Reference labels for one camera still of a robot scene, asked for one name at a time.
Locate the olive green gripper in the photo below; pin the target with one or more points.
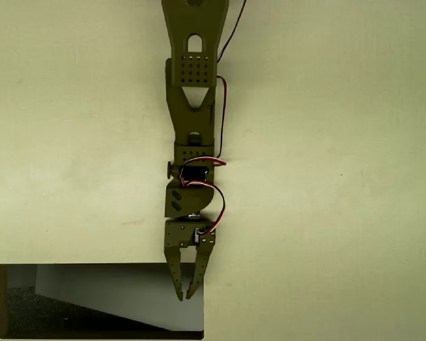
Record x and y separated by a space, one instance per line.
178 235

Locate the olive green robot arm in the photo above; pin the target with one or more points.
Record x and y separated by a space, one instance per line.
193 117

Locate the rectangular bin opening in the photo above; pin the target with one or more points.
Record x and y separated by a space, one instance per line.
21 312

